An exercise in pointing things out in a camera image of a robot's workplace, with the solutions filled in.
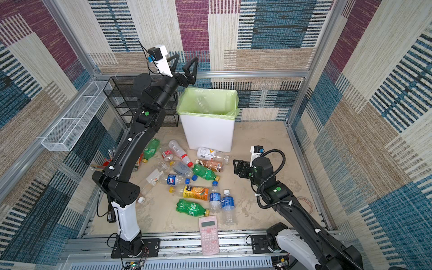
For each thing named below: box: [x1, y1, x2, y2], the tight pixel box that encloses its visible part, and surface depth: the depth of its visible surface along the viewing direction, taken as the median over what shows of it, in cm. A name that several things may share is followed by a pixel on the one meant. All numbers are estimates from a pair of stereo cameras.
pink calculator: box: [198, 214, 220, 256], surface depth 77 cm
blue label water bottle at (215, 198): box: [209, 180, 222, 214], surface depth 85 cm
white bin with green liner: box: [176, 86, 240, 153], surface depth 95 cm
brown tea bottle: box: [195, 159, 224, 173], surface depth 96 cm
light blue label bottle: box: [170, 160, 195, 179], surface depth 95 cm
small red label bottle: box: [162, 150, 174, 162], surface depth 101 cm
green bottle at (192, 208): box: [176, 199, 210, 218], surface depth 81 cm
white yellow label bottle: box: [196, 146, 230, 163], surface depth 101 cm
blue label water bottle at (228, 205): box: [221, 189, 236, 226], surface depth 83 cm
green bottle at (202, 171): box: [191, 164, 220, 182], surface depth 95 cm
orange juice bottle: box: [168, 185, 210, 201], surface depth 86 cm
